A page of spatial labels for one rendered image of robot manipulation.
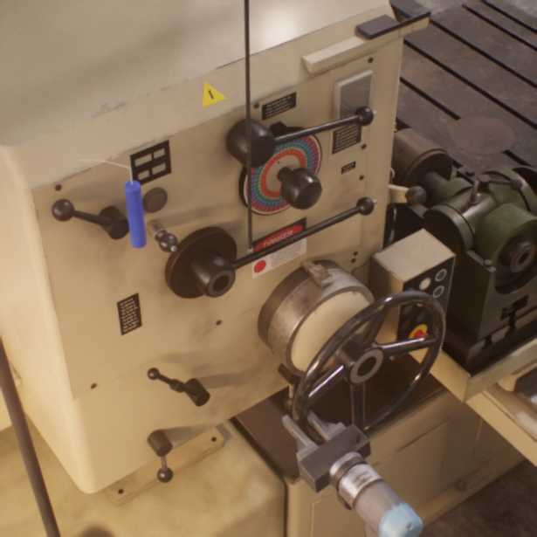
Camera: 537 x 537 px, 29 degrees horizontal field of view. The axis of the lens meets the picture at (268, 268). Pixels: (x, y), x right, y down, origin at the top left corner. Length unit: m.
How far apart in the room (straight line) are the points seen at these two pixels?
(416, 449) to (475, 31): 1.44
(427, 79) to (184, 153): 1.77
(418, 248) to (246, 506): 0.84
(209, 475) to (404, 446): 0.59
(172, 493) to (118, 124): 1.29
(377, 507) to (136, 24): 0.94
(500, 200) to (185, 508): 1.08
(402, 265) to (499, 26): 1.67
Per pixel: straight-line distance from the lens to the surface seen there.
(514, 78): 3.47
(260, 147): 1.74
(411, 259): 2.23
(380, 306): 1.92
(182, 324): 1.98
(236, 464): 2.77
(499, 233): 2.42
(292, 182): 1.83
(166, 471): 2.22
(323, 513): 2.96
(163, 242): 1.74
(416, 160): 2.58
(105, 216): 1.70
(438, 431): 3.10
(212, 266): 1.84
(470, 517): 3.46
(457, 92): 3.37
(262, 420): 2.84
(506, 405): 2.83
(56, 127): 1.66
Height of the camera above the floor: 2.84
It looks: 43 degrees down
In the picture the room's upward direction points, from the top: straight up
